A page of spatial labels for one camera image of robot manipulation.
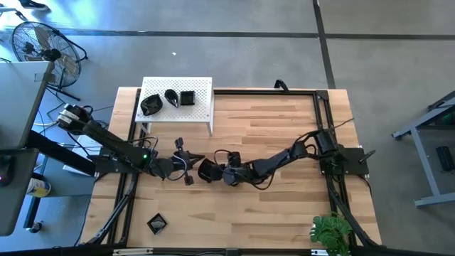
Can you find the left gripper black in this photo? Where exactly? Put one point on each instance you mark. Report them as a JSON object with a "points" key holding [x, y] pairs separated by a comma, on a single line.
{"points": [[181, 161]]}

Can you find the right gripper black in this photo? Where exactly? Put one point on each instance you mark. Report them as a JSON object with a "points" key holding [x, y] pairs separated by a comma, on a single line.
{"points": [[232, 170]]}

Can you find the black square mini plate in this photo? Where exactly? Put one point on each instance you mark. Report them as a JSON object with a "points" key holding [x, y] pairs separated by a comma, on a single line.
{"points": [[187, 98], [156, 223]]}

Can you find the black teardrop mini plate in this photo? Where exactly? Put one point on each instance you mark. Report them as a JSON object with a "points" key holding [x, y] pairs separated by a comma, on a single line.
{"points": [[171, 96]]}

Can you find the black leaf-shaped mini plate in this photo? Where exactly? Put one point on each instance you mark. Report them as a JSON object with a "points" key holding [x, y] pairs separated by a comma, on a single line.
{"points": [[151, 105]]}

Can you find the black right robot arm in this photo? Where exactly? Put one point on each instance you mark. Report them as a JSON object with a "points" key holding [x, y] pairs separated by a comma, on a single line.
{"points": [[284, 158]]}

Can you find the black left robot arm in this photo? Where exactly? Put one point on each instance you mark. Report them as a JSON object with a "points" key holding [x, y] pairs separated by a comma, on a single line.
{"points": [[117, 147]]}

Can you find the white perforated metal shelf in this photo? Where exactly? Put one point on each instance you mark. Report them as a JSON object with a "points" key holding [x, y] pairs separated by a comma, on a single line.
{"points": [[199, 110]]}

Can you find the white paper sheet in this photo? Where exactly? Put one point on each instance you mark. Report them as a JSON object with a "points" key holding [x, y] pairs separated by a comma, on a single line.
{"points": [[85, 145]]}

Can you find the black desk beam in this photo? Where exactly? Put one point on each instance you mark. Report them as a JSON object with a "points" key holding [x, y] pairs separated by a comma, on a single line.
{"points": [[80, 163]]}

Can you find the green artificial plant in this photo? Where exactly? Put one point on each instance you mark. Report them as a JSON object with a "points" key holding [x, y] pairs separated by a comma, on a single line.
{"points": [[330, 231]]}

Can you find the yellow blue can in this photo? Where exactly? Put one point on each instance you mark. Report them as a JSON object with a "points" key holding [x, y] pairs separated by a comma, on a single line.
{"points": [[39, 188]]}

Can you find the desk leg with caster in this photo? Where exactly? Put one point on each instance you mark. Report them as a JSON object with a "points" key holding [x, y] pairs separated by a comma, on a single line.
{"points": [[33, 213]]}

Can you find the black floor fan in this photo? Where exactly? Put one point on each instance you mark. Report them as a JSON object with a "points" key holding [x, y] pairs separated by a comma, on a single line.
{"points": [[49, 55]]}

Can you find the grey desk top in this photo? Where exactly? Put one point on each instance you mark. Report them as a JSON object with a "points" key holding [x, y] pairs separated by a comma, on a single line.
{"points": [[17, 103]]}

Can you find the black device green light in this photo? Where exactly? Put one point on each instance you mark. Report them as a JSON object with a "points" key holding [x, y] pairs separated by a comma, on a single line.
{"points": [[5, 170]]}

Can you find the person's shoe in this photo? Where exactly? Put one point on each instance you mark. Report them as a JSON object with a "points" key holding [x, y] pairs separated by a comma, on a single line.
{"points": [[33, 4]]}

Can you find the black floor device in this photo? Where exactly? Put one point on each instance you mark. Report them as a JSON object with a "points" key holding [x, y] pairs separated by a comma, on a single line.
{"points": [[444, 158]]}

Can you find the black caster base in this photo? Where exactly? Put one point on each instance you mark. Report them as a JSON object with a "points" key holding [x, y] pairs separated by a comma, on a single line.
{"points": [[14, 13]]}

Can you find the black aluminium table frame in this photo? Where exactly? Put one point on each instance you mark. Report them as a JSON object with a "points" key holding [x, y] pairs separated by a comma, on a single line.
{"points": [[266, 92]]}

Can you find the black curved bracket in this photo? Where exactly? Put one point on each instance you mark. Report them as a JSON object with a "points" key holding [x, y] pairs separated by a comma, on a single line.
{"points": [[281, 84]]}

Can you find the grey metal table frame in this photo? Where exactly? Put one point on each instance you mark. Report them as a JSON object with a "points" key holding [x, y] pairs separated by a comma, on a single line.
{"points": [[424, 163]]}

